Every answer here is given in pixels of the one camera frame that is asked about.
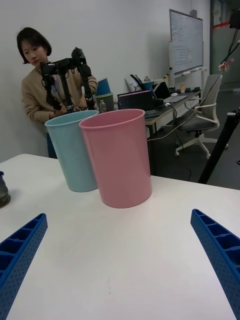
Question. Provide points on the clear plastic bottle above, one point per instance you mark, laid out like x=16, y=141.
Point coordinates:
x=102, y=106

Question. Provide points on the dark plastic bottle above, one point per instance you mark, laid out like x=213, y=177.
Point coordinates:
x=3, y=192

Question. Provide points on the black teleoperation arm rig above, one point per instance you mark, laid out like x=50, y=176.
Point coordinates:
x=65, y=85

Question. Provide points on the white computer mouse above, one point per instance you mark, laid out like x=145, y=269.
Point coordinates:
x=174, y=94

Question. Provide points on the pale blue plastic bin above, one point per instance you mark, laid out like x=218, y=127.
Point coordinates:
x=70, y=155

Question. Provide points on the black tripod leg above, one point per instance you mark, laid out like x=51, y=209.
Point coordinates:
x=220, y=147

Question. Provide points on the pink plastic bin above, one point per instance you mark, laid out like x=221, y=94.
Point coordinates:
x=120, y=160

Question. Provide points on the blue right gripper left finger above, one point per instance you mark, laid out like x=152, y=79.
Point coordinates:
x=22, y=250

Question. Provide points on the grey plastic bin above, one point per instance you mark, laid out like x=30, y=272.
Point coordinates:
x=108, y=101

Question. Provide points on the open grey laptop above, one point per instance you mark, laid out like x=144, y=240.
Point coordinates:
x=162, y=91

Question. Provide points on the white office chair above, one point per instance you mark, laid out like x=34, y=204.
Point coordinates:
x=200, y=122

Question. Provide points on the person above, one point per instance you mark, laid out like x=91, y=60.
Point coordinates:
x=32, y=95

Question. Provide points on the dark office desk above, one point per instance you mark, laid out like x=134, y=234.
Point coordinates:
x=160, y=117

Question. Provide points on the whiteboard on stand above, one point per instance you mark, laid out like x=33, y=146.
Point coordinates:
x=186, y=42

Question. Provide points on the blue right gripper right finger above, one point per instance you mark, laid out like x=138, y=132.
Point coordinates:
x=220, y=250

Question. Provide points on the black laptop with dark screen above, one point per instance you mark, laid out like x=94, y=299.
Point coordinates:
x=135, y=100

